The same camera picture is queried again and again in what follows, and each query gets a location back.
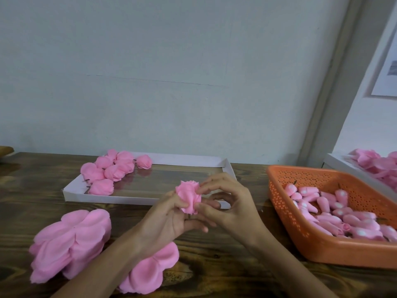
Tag person's right hand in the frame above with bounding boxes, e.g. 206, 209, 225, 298
196, 173, 274, 247

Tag person's left hand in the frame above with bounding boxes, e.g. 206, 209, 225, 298
132, 190, 219, 258

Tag white shallow tray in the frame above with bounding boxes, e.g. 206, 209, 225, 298
62, 152, 238, 210

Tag stack of pink petals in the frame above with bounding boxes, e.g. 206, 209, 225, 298
29, 208, 112, 284
119, 242, 180, 294

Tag pink petal flower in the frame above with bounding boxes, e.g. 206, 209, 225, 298
116, 152, 136, 174

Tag group of finished pink roses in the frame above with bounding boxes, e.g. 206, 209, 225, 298
80, 149, 153, 196

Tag pink rose buds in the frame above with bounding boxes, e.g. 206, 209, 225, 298
283, 183, 397, 241

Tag pile of pink petals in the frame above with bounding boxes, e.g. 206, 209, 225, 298
347, 148, 397, 191

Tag person's left forearm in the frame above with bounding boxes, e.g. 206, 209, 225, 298
53, 229, 153, 298

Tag person's right forearm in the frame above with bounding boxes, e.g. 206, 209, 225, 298
248, 231, 339, 298

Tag orange plastic basket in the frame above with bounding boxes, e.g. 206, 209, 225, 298
267, 165, 397, 269

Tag white paper notice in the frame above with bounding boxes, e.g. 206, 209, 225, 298
371, 43, 397, 98

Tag grey door frame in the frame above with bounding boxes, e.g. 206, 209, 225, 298
298, 0, 395, 168

